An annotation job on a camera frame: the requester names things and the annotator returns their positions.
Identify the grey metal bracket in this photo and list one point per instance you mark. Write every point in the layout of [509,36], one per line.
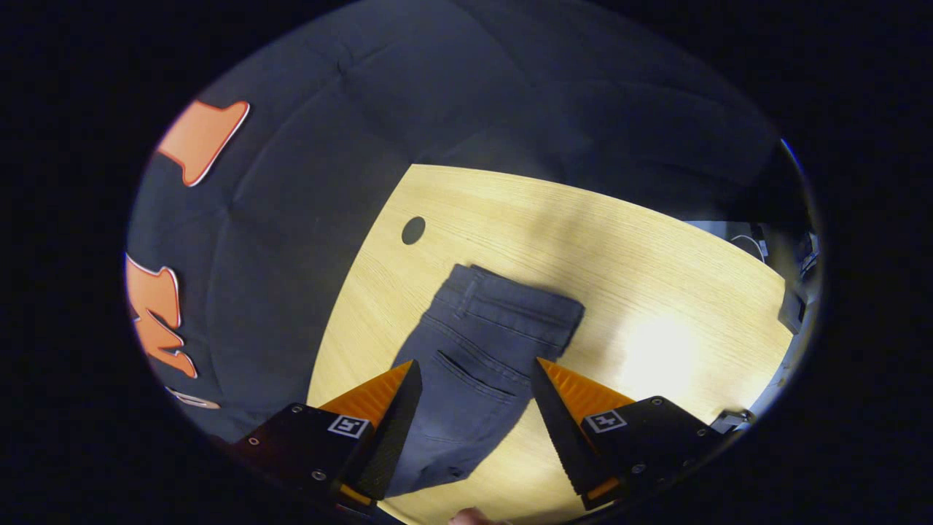
[732,421]

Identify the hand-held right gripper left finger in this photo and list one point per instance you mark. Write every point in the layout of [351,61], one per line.
[390,437]

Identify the dark equipment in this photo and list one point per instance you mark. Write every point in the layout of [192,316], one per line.
[791,313]

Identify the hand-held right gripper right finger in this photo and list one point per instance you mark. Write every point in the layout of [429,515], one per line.
[565,437]

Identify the black jeans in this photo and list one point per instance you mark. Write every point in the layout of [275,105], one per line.
[481,343]

